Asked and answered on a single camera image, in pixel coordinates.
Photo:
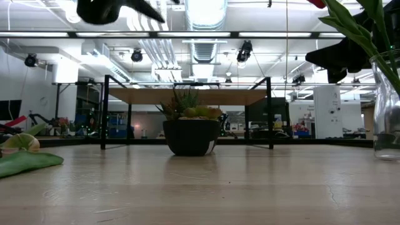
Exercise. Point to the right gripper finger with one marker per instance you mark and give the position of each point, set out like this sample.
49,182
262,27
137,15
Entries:
337,56

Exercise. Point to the red artificial tulip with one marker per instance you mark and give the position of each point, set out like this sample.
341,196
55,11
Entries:
317,2

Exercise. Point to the white artificial tulip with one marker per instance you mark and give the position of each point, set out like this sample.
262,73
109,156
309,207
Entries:
22,142

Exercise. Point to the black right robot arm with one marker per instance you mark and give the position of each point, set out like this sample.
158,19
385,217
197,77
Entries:
395,22

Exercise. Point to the wooden shelf with black legs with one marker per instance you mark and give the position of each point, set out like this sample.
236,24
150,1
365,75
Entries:
187,96

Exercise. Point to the white pillar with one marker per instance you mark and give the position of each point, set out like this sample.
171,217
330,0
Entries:
328,111

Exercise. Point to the black ceiling spotlight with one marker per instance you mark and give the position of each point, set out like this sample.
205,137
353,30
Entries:
244,51
298,78
31,60
136,55

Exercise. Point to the smooth clear glass vase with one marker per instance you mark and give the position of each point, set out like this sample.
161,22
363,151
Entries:
386,125

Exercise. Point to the potted succulent plant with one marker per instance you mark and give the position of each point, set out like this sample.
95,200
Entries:
190,137

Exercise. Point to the black metal rig frame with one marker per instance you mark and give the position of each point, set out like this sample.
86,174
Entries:
156,34

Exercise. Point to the silver ceiling air duct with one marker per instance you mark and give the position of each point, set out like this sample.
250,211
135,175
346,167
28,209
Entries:
204,31

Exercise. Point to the black wall monitor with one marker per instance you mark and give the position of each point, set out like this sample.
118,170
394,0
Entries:
9,109

